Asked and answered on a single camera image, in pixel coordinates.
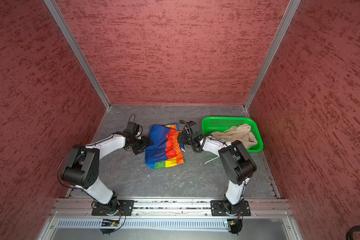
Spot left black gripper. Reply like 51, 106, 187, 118
128, 135, 154, 155

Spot rainbow striped shorts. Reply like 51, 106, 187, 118
145, 123, 184, 169

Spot beige shorts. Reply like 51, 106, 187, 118
211, 124, 258, 150

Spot green plastic basket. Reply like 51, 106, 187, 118
202, 117, 264, 153

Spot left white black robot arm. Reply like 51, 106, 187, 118
59, 132, 153, 216

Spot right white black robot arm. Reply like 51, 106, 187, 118
178, 120, 257, 216

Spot left base connector board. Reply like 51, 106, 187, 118
101, 219, 120, 228

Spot base connector board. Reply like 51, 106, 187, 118
227, 220, 243, 235
101, 219, 120, 228

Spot right base connector board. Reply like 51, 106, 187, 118
227, 220, 243, 235

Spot white perforated vent strip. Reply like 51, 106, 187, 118
56, 219, 228, 231

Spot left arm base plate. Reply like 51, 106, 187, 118
91, 200, 135, 217

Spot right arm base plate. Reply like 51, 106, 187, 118
210, 200, 251, 217

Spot aluminium front rail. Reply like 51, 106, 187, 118
49, 197, 295, 219

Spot left aluminium corner post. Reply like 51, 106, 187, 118
44, 0, 112, 110

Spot aluminium corner post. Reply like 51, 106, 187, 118
243, 0, 301, 113
44, 0, 112, 110

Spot right aluminium corner post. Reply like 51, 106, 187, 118
243, 0, 301, 113

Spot black cable bottom right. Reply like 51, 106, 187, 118
345, 224, 360, 240

